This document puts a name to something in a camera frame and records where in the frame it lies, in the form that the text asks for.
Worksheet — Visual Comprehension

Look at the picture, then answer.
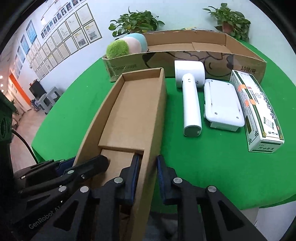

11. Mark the grey plastic stool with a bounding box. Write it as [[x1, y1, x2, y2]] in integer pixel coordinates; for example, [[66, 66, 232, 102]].
[[47, 87, 63, 105], [37, 94, 53, 115]]

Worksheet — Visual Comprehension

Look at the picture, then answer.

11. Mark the white handheld device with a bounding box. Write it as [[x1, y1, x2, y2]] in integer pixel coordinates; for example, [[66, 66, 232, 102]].
[[174, 60, 205, 138]]

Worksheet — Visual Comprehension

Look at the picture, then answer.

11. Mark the large open cardboard tray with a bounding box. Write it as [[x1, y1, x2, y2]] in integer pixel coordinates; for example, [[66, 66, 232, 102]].
[[102, 30, 266, 81]]

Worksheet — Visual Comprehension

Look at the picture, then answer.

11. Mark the narrow brown cardboard box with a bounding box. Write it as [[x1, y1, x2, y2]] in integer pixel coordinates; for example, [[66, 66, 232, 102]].
[[74, 68, 167, 240]]

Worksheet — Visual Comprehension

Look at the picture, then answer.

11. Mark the black monitor screen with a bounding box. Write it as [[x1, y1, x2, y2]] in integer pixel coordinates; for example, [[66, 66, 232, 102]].
[[29, 80, 46, 100]]

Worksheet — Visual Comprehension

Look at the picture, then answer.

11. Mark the right potted green plant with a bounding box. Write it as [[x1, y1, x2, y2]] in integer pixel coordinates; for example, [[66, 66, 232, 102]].
[[203, 3, 251, 42]]

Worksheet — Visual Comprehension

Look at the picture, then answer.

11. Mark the white green medicine box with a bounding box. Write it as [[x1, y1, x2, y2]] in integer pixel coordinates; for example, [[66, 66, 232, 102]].
[[230, 70, 285, 153]]

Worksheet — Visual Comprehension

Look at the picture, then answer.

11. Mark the white flat rectangular case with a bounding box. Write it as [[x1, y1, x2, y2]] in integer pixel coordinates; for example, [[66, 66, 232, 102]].
[[204, 79, 245, 132]]

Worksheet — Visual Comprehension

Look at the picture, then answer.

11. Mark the potted green plant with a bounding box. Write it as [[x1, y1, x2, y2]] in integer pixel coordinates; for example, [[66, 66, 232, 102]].
[[203, 3, 251, 42], [108, 10, 165, 37]]

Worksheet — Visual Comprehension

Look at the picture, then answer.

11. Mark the black cable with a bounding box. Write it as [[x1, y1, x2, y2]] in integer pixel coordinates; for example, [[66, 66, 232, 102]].
[[10, 129, 39, 164]]

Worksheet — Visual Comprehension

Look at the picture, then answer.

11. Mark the pink plush toy green hair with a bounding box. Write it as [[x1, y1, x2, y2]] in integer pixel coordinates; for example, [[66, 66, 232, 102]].
[[106, 33, 148, 59]]

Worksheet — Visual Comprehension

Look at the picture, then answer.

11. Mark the left potted green plant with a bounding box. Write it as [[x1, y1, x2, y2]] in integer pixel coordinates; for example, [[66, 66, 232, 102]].
[[108, 10, 165, 37]]

